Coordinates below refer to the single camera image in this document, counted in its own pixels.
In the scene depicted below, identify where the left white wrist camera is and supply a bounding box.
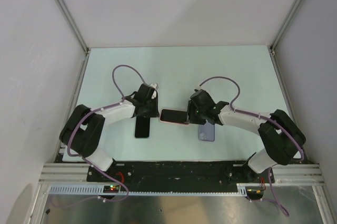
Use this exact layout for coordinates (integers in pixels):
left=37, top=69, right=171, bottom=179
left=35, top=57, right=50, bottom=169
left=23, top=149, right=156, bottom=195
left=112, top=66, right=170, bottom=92
left=149, top=83, right=158, bottom=100

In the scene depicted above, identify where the black phone purple frame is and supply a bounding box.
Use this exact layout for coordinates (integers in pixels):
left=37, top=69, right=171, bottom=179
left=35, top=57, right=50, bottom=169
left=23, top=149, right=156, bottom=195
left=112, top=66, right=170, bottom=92
left=160, top=109, right=188, bottom=124

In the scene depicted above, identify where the right small circuit board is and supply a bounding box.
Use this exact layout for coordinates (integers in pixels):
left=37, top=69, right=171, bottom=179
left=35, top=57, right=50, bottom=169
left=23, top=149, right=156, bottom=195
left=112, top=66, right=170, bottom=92
left=246, top=188, right=264, bottom=201

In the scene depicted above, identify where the left aluminium frame post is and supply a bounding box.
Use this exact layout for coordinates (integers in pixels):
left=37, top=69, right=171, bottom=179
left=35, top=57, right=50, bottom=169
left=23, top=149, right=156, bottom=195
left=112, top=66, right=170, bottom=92
left=55, top=0, right=90, bottom=56

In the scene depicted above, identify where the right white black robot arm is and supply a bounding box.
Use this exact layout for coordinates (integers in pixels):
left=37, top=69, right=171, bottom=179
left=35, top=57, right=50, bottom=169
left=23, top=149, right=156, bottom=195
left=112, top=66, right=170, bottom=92
left=187, top=89, right=306, bottom=182

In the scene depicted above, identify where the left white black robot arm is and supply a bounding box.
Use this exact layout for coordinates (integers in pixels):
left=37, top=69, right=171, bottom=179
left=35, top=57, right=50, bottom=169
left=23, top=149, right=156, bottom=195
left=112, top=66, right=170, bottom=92
left=59, top=83, right=159, bottom=181

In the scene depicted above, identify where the pink phone case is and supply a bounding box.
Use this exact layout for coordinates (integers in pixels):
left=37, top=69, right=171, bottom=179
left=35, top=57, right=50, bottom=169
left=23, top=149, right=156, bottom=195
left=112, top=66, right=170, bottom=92
left=159, top=109, right=190, bottom=127

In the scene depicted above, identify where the right aluminium frame post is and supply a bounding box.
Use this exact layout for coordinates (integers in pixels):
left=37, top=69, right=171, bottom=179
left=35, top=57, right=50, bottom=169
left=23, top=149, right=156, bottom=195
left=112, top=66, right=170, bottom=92
left=269, top=0, right=305, bottom=55

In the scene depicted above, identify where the small circuit board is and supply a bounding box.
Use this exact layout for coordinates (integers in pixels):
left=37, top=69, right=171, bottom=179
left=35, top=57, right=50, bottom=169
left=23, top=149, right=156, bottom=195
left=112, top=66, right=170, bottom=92
left=103, top=185, right=120, bottom=193
left=246, top=188, right=264, bottom=201

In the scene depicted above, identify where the lilac phone case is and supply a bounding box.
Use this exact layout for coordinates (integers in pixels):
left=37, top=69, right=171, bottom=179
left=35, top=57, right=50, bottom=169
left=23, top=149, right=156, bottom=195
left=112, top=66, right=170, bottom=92
left=199, top=122, right=215, bottom=142

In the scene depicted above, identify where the black phone teal frame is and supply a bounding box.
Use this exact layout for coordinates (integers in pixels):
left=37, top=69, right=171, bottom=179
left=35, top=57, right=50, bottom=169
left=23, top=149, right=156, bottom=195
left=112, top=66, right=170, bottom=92
left=134, top=116, right=151, bottom=139

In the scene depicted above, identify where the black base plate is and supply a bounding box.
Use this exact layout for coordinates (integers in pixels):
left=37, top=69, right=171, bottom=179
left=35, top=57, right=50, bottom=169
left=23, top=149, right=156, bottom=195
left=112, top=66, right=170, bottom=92
left=87, top=161, right=274, bottom=186

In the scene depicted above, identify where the left small circuit board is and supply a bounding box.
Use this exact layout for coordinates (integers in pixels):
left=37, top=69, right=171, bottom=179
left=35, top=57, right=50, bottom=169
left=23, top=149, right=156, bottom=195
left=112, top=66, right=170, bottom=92
left=103, top=185, right=120, bottom=193

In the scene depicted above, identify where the aluminium frame post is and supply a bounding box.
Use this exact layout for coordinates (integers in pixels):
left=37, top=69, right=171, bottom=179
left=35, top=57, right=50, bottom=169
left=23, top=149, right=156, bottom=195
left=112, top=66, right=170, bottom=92
left=269, top=0, right=305, bottom=55
left=55, top=0, right=90, bottom=56

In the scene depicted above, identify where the grey slotted cable duct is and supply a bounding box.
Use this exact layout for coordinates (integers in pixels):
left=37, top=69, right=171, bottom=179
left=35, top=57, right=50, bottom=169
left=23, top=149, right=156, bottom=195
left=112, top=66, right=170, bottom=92
left=48, top=184, right=250, bottom=196

